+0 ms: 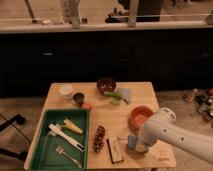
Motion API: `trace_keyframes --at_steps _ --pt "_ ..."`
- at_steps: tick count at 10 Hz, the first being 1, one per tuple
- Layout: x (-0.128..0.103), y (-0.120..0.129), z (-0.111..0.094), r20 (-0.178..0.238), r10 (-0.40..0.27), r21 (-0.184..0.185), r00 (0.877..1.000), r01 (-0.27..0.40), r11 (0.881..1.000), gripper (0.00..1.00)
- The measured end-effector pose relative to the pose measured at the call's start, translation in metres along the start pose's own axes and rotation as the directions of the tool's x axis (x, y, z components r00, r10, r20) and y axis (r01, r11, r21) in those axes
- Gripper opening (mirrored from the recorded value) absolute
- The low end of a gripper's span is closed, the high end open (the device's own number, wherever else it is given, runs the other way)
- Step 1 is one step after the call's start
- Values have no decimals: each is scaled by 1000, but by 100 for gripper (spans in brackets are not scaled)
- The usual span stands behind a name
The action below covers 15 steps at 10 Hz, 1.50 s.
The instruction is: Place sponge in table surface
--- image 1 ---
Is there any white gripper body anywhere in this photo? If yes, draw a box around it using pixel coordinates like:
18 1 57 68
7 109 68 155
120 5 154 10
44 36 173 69
135 134 154 153

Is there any blue sponge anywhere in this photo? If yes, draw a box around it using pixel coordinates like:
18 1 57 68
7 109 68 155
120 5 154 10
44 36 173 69
127 135 137 150

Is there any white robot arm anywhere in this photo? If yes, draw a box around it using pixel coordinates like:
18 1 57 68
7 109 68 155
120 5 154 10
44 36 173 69
138 107 213 164

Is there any orange bowl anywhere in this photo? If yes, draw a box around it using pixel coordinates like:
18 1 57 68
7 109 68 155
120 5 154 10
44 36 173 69
129 106 153 129

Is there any brown rectangular block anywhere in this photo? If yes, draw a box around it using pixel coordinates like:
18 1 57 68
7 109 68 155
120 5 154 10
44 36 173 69
107 137 124 164

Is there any brown grape bunch toy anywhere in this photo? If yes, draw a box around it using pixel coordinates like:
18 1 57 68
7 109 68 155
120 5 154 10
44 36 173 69
93 125 105 153

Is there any green vegetable toy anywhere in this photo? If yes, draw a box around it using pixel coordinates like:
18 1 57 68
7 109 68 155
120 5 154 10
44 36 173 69
104 91 128 105

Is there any grey cloth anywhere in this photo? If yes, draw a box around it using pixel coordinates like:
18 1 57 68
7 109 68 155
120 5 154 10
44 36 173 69
117 88 131 105

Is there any orange toy fruit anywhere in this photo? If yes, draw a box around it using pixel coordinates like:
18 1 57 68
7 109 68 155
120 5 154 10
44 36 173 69
81 102 92 110

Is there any dark red bowl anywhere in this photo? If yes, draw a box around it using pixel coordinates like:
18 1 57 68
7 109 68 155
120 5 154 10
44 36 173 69
96 77 116 94

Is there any clutter pile on floor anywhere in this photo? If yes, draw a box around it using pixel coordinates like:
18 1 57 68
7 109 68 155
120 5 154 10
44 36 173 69
183 88 213 125

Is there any dark small cup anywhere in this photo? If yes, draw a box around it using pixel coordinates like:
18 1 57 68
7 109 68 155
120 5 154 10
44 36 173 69
73 92 84 106

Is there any silver fork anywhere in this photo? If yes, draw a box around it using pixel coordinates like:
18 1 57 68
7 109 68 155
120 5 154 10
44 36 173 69
55 146 83 168

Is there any white plastic spatula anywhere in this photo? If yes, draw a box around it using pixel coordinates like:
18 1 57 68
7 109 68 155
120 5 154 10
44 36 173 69
49 124 85 152

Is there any white cup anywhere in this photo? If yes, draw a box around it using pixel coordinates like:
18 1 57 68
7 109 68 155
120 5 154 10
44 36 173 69
59 85 74 100

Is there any green plastic bin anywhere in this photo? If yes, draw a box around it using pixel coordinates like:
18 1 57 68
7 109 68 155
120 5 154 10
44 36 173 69
29 109 89 171

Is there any black chair base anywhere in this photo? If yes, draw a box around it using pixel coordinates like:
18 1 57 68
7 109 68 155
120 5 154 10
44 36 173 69
0 114 30 161

